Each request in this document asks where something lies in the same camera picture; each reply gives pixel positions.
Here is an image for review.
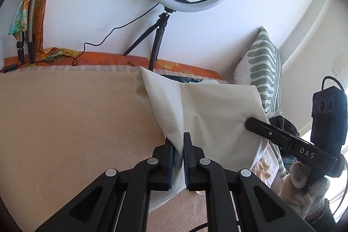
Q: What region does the right gloved hand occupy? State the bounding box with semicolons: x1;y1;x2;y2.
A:
279;161;330;219

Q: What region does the white folded garment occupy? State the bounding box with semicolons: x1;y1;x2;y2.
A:
134;68;286;211

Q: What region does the green patterned pillow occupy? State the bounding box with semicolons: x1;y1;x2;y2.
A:
234;27;283;118

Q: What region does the beige blanket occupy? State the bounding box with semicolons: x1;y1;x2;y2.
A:
1;69;164;231

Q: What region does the dark teal printed shirt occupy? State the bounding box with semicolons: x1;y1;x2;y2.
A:
162;74;202;83

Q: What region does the orange floral bedsheet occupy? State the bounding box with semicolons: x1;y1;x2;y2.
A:
4;52;222;80

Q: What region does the black small tripod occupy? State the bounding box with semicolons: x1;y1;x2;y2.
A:
123;8;174;71

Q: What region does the silver folded tripod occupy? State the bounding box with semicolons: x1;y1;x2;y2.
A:
10;0;37;64

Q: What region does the orange patterned scarf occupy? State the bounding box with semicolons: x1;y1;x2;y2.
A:
9;0;80;66

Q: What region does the black camera box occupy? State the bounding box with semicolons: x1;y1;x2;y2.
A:
310;76;347;158

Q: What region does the black power cable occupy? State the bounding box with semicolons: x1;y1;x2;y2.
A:
1;2;161;74

